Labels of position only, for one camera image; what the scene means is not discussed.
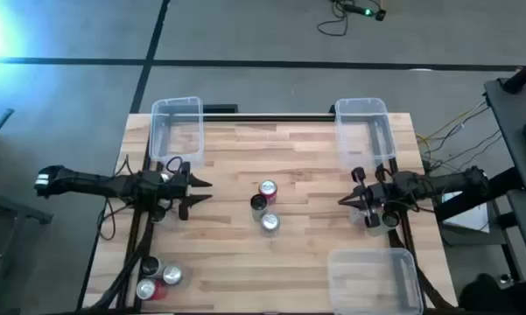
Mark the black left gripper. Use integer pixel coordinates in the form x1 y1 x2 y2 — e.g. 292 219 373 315
155 170 214 221

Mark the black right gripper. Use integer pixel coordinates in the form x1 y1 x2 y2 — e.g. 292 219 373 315
337 168 406 228

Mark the silver Diet Coke can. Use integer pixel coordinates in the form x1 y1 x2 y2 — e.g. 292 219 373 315
351 206 380 237
161 263 185 288
260 212 282 237

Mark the clear plastic bin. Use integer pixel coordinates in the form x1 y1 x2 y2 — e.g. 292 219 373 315
150 96 206 170
326 247 424 315
333 97 397 172

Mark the red Fanta soda can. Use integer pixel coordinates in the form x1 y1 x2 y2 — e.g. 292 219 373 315
257 178 279 206
135 277 168 302

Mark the white paper sheet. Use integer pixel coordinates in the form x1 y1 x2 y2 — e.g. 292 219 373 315
440 190 491 234

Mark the black diagonal stand bar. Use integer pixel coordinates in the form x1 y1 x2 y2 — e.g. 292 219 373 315
432 167 522 222

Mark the person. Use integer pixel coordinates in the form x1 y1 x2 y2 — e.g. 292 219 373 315
458 271 526 315

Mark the dark grey equipment stand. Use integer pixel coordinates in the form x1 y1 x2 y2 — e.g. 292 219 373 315
0 173 54 315

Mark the black power strip green light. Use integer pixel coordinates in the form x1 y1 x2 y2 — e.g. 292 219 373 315
332 2 387 22

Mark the black cylindrical pole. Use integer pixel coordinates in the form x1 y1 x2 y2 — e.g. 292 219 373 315
501 52 526 95

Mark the black aluminium table frame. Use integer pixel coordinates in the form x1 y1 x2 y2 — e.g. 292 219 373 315
81 103 454 315

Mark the yellow cable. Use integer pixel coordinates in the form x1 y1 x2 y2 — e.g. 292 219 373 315
416 101 487 142

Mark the black power strip cable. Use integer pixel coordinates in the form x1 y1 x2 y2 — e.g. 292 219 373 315
317 0 349 37

